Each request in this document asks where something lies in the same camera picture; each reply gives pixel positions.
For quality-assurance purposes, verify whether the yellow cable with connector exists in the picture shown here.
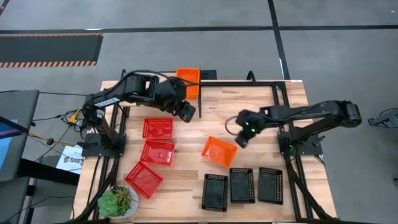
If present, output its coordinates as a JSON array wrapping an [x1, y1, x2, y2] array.
[[68, 107, 83, 124]]

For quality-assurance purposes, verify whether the grey desk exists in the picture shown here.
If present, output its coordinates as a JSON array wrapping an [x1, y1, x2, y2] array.
[[0, 90, 40, 183]]

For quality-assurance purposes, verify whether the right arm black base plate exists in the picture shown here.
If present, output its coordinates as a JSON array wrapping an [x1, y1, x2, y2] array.
[[277, 130, 323, 156]]

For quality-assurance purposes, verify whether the green succulent in white pot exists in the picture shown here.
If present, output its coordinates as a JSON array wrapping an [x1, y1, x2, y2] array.
[[97, 185, 141, 219]]

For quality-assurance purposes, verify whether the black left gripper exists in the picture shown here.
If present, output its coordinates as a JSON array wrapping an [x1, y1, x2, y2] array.
[[155, 77, 189, 113]]

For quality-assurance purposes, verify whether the black plastic mesh basket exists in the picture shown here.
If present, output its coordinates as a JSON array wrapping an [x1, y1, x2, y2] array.
[[201, 173, 229, 212], [257, 167, 284, 205], [229, 167, 256, 204]]

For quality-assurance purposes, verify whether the black desk beam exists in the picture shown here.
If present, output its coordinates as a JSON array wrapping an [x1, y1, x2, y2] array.
[[17, 158, 80, 186]]

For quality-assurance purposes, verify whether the blue panel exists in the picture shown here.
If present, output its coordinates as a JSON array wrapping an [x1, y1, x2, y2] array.
[[0, 119, 19, 170]]

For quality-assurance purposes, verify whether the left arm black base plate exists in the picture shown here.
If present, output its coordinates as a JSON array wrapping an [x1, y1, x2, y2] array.
[[81, 133, 127, 157]]

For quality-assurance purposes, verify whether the white printed paper sheet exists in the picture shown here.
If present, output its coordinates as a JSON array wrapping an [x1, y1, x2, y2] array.
[[55, 145, 84, 175]]

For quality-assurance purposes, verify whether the black hazard-striped floor mat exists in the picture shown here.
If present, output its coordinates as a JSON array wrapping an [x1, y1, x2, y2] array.
[[0, 33, 104, 68]]

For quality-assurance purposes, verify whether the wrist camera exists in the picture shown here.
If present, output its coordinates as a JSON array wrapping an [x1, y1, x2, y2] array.
[[177, 101, 197, 123], [234, 132, 252, 149]]

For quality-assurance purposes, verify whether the black power box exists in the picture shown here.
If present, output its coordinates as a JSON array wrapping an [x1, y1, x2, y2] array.
[[200, 70, 218, 80]]

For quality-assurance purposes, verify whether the wooden shelf with black legs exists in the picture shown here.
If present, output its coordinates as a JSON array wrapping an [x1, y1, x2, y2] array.
[[111, 68, 201, 119]]

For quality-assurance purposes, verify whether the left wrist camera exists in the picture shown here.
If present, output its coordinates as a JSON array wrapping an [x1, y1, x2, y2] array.
[[177, 101, 197, 123]]

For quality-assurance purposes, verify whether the black metal table frame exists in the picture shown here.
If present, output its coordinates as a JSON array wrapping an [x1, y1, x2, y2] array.
[[73, 68, 338, 224]]

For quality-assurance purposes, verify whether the black floor stand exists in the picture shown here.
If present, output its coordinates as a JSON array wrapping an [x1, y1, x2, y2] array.
[[368, 108, 398, 128]]

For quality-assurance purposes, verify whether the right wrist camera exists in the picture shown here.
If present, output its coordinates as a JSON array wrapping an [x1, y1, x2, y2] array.
[[234, 132, 252, 149]]

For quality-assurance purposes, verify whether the red plastic mesh basket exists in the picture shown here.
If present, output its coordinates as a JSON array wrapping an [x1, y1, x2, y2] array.
[[124, 161, 164, 200], [142, 117, 174, 141], [140, 139, 175, 167]]

